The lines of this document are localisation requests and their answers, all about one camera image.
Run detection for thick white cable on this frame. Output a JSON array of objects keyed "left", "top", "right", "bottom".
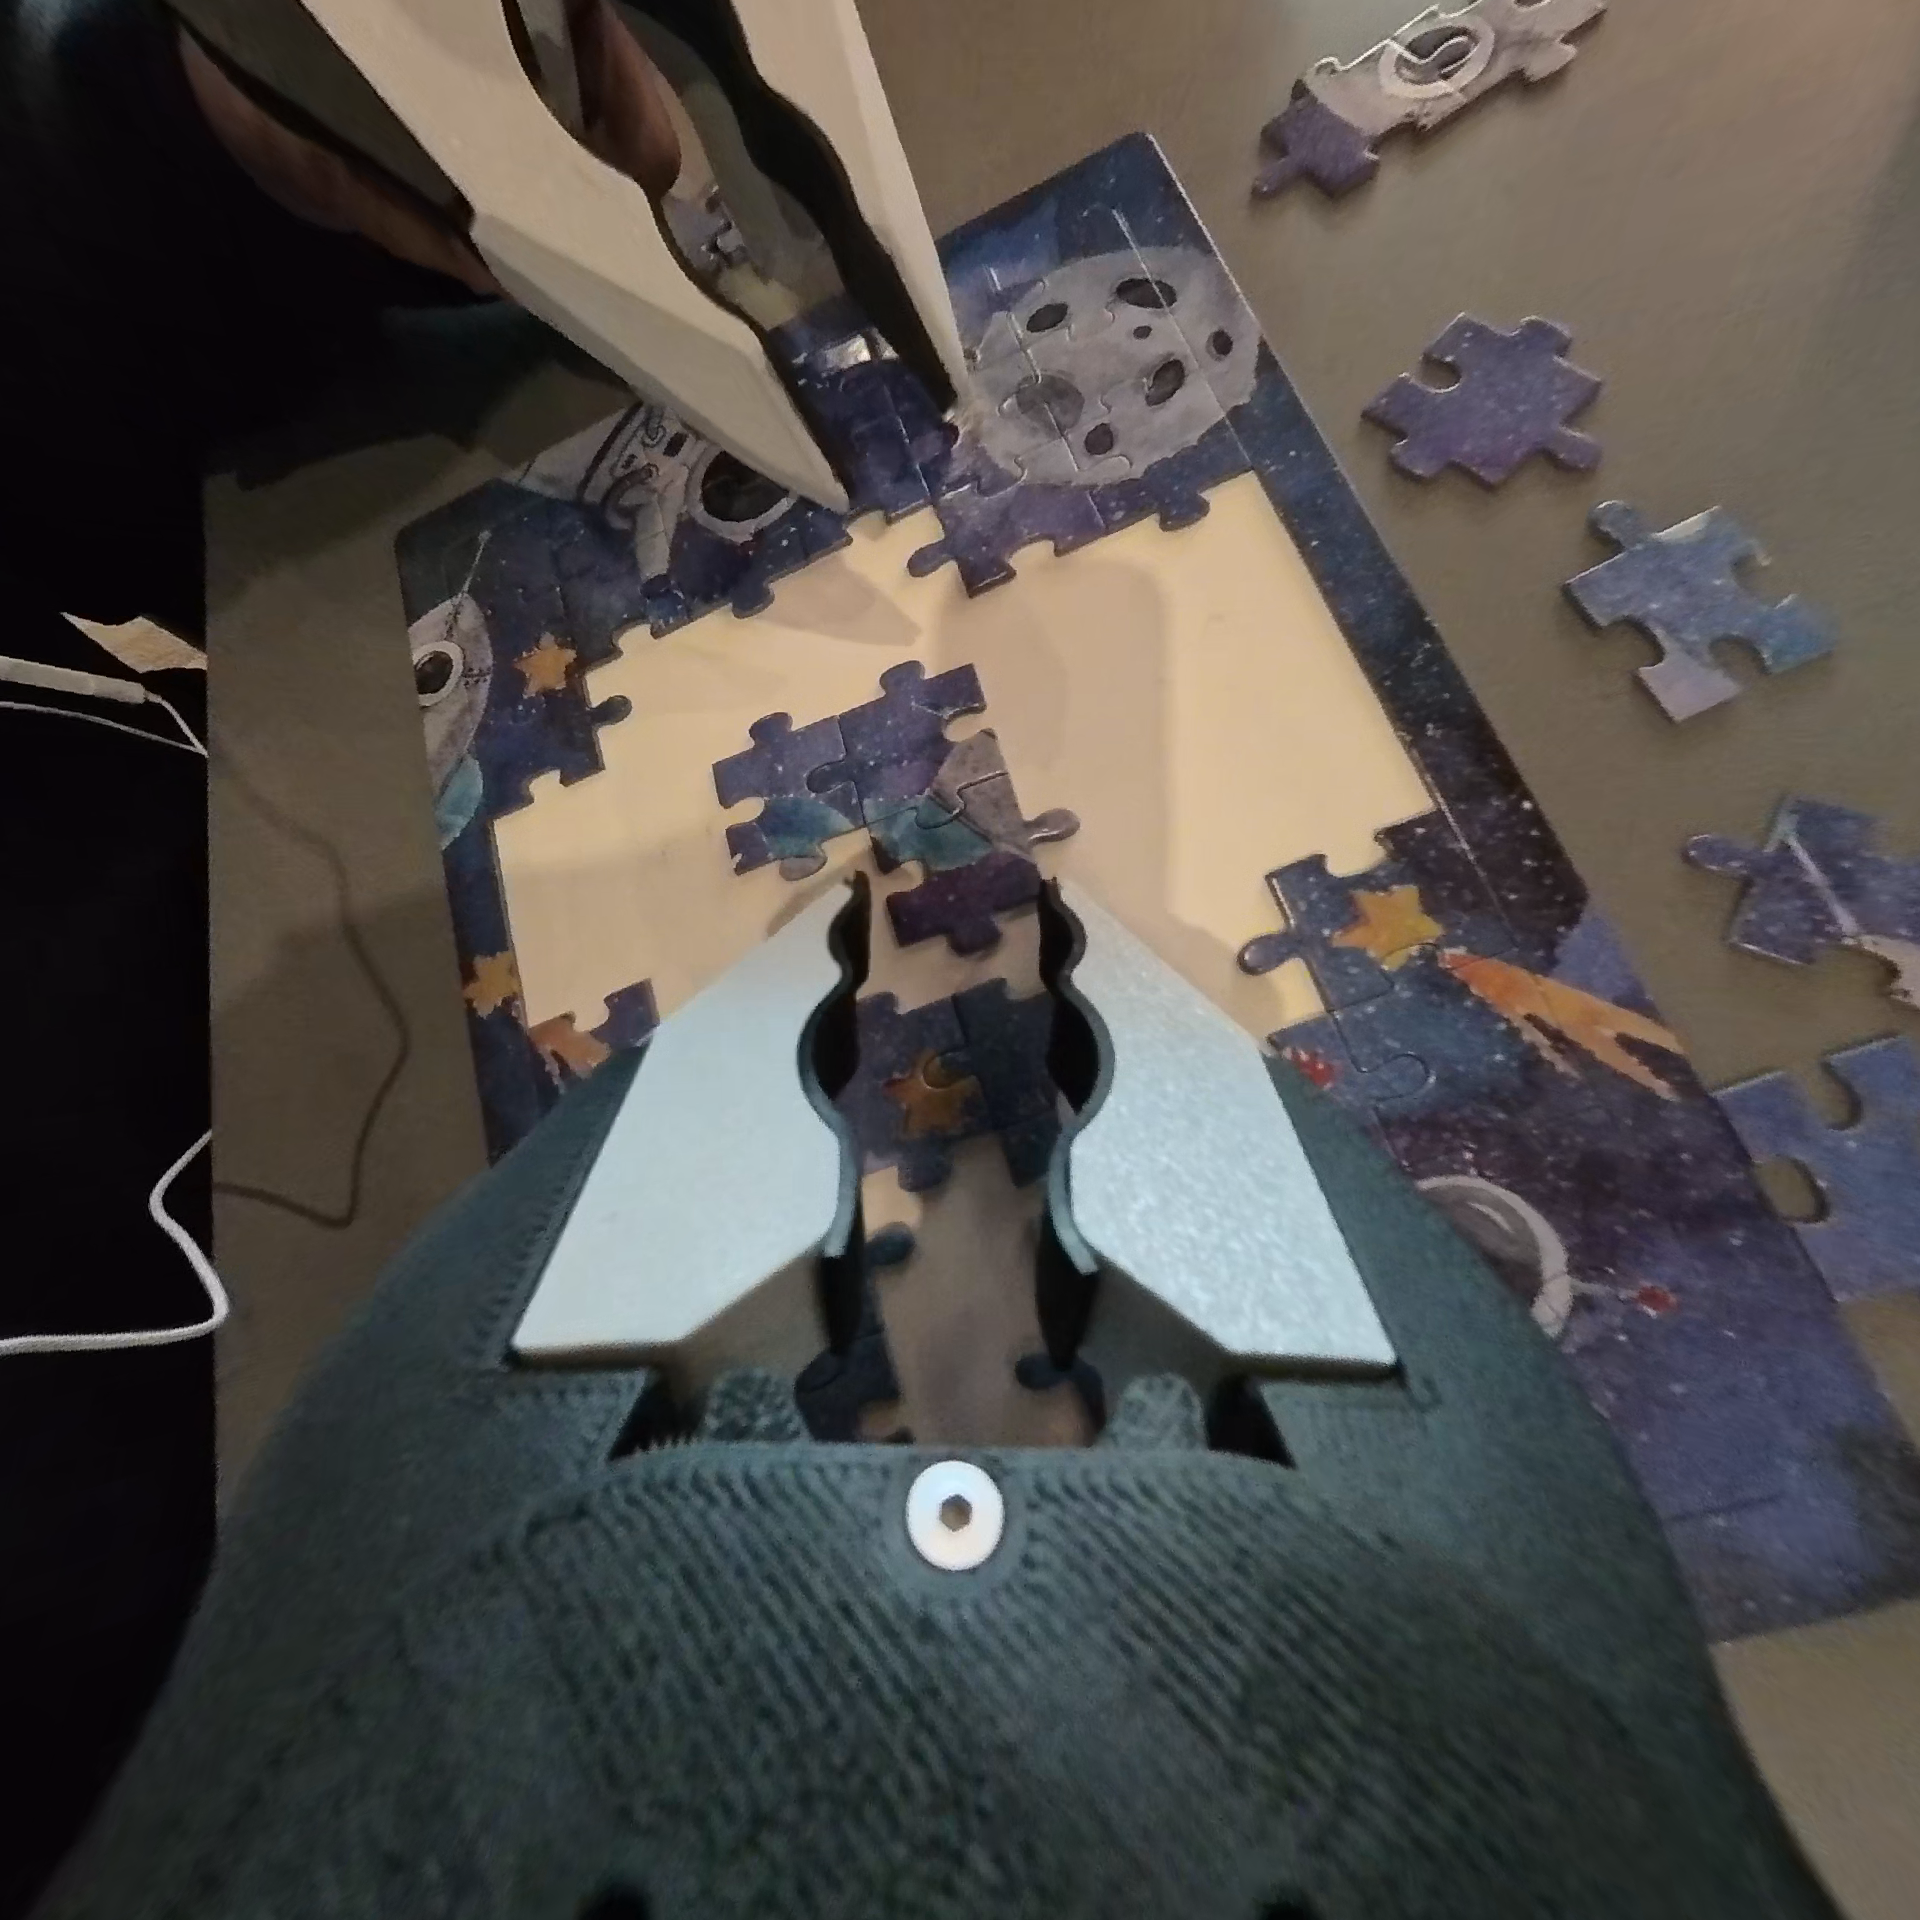
[{"left": 0, "top": 1128, "right": 229, "bottom": 1359}]

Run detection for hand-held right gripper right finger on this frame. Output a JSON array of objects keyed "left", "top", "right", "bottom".
[{"left": 1037, "top": 878, "right": 1408, "bottom": 1389}]

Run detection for space jigsaw puzzle board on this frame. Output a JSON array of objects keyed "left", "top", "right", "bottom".
[{"left": 392, "top": 131, "right": 1920, "bottom": 1641}]

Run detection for person's left hand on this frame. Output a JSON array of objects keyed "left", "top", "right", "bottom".
[{"left": 174, "top": 26, "right": 486, "bottom": 289}]

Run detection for joined planet puzzle pieces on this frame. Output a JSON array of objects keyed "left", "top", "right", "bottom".
[{"left": 838, "top": 661, "right": 1081, "bottom": 962}]

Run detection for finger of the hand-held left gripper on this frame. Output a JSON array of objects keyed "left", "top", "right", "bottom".
[
  {"left": 694, "top": 0, "right": 966, "bottom": 411},
  {"left": 290, "top": 0, "right": 847, "bottom": 514}
]

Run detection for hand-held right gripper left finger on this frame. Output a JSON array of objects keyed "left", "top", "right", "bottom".
[{"left": 506, "top": 876, "right": 876, "bottom": 1389}]

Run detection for row of puzzle pieces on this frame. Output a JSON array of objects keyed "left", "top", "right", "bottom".
[{"left": 1249, "top": 0, "right": 1920, "bottom": 1305}]

